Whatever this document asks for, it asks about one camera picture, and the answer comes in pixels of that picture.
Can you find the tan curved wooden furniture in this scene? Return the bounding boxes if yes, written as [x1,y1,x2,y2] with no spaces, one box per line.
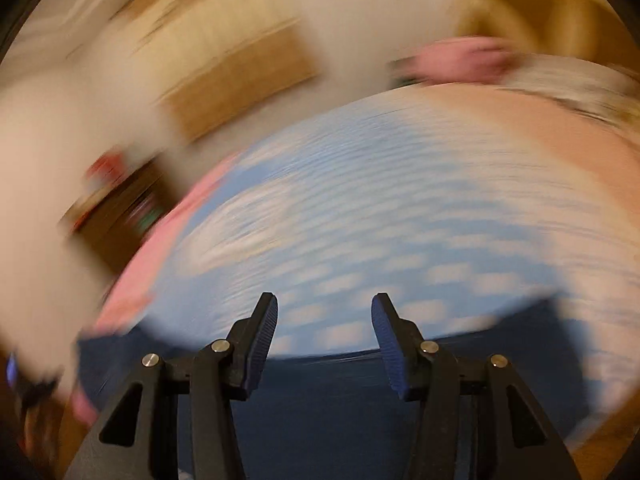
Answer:
[452,0,631,68]

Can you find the tan woven wall hanging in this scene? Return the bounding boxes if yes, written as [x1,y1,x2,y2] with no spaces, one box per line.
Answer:
[115,0,321,143]

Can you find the pink pillow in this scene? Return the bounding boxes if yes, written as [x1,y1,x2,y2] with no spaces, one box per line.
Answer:
[412,36,513,86]

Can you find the pink textured blanket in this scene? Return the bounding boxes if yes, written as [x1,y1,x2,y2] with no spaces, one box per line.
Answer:
[70,152,241,426]

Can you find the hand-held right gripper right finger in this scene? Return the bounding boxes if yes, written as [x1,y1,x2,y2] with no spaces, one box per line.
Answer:
[371,292,583,480]

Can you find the white grey cloth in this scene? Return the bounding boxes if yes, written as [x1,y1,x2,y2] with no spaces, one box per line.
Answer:
[500,54,640,128]

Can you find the dark blue denim pants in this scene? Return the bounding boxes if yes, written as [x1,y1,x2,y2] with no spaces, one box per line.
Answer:
[75,297,608,480]

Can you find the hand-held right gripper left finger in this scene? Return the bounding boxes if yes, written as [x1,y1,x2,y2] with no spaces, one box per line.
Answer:
[62,291,279,480]

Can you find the blue checkered bed sheet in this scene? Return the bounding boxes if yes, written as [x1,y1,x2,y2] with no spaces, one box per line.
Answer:
[107,87,640,441]

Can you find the brown wooden desk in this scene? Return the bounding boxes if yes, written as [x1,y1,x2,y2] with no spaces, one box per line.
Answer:
[57,147,183,273]

